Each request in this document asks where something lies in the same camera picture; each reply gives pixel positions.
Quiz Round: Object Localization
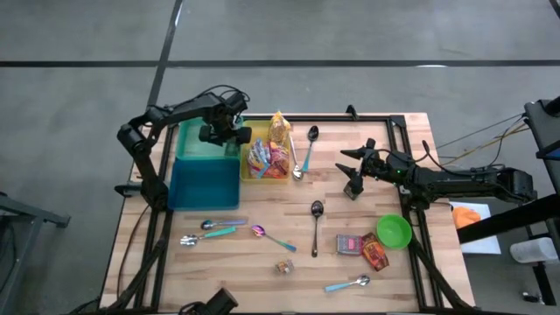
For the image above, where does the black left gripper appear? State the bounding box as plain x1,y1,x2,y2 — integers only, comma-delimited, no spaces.
199,91,253,147

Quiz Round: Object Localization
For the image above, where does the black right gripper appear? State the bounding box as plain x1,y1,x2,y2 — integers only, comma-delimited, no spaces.
334,138,412,200

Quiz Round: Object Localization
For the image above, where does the blue-striped low-sodium ramen packet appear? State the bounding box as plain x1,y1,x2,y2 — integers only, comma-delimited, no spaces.
246,138,273,179

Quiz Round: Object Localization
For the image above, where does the yellow chicken ramen packet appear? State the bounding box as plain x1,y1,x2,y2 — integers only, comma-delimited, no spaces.
269,110,291,148

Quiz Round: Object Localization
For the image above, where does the orange roast beef ramen packet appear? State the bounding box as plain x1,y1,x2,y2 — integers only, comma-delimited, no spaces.
262,142,291,179

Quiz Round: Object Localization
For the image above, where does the orange foil snack packet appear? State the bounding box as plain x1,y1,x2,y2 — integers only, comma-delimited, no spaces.
360,232,390,272

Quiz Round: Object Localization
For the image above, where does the spoon with teal handle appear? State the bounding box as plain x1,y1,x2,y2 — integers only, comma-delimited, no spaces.
179,226,237,248

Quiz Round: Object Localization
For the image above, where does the translucent yellow plastic bin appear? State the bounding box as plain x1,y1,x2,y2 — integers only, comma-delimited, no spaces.
240,120,293,184

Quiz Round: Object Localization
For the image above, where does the teal plastic bin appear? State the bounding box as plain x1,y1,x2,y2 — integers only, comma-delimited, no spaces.
176,115,244,161

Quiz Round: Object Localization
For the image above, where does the plain silver spoon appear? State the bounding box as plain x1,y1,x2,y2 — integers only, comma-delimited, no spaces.
288,133,305,181

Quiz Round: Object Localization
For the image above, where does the all-black metal spoon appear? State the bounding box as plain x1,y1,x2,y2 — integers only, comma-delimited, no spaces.
310,199,325,258

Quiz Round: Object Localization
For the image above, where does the dark blue plastic bin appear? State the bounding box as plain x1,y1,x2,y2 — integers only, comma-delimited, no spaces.
167,157,242,212

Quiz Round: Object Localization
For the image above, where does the green plastic bowl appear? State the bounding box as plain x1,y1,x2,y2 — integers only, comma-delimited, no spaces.
376,213,413,250

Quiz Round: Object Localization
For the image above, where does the rectangular metal spice tin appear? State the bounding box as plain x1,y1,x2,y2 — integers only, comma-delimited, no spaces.
335,234,364,256

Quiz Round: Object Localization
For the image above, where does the iridescent rainbow spoon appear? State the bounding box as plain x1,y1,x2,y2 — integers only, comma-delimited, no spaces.
250,224,298,253

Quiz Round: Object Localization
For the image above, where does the orange cloth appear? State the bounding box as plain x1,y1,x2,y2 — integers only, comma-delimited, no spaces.
452,206,481,229

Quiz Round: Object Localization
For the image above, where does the white paper sheet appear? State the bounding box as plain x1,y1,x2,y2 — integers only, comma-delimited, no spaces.
449,200,502,256

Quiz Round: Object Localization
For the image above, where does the black blocky device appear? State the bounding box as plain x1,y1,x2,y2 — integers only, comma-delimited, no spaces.
178,286,240,315

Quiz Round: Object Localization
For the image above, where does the black equipment stand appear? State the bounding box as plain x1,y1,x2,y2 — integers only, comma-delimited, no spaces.
457,96,560,246

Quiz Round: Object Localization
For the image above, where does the white plastic container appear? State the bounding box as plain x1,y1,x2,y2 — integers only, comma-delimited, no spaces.
509,237,560,265

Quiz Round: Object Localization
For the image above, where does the grey metal side table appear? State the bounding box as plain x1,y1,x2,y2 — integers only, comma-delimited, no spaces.
0,191,71,307

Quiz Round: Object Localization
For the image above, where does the black spoon with blue handle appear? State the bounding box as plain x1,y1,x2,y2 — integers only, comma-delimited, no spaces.
301,125,320,173

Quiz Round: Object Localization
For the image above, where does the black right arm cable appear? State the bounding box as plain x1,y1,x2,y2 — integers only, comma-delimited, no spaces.
419,139,504,176

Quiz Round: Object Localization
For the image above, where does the silver spoon with light-blue handle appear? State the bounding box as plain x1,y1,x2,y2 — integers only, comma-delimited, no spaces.
324,275,371,293

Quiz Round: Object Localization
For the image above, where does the yellow and grey cable bundle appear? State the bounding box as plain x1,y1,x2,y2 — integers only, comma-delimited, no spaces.
437,114,526,167

